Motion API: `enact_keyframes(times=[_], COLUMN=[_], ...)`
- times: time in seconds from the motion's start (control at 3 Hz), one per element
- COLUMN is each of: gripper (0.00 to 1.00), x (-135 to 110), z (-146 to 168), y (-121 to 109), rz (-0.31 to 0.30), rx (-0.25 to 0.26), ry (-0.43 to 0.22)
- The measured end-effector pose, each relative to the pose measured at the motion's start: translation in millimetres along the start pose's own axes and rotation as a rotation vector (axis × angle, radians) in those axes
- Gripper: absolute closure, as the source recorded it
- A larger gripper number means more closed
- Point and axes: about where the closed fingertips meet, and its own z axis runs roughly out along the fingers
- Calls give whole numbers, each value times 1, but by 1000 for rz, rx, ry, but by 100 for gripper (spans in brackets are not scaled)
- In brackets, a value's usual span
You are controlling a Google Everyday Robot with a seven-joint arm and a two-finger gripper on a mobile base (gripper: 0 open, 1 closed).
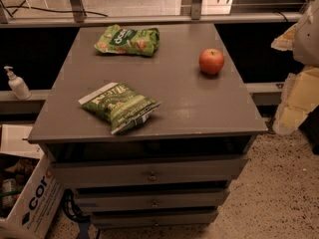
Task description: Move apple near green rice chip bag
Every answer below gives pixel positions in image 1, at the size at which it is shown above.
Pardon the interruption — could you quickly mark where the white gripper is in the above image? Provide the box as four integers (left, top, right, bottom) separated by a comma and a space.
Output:
271, 24, 319, 135

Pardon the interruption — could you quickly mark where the red apple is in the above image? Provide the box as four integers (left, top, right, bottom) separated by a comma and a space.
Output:
198, 49, 225, 76

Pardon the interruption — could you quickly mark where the light green rice chip bag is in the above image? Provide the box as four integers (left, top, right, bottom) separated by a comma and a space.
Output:
95, 24, 160, 57

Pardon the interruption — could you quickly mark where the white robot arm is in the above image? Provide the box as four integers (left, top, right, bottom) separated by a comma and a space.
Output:
271, 0, 319, 134

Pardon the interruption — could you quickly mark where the dark green chip bag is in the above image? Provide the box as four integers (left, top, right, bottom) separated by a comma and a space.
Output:
79, 83, 160, 134

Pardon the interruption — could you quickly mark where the grey drawer cabinet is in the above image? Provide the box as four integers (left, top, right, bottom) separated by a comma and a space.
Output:
29, 24, 266, 229

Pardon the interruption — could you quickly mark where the white pump bottle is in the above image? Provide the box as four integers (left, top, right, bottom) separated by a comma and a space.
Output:
4, 66, 31, 100

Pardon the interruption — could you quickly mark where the white cardboard box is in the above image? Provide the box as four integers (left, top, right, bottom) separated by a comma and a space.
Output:
0, 124, 64, 239

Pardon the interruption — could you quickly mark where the metal railing frame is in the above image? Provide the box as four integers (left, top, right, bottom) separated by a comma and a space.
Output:
0, 0, 315, 28

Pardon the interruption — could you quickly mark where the black cable bundle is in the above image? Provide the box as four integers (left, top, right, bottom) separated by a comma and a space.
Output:
60, 188, 92, 224

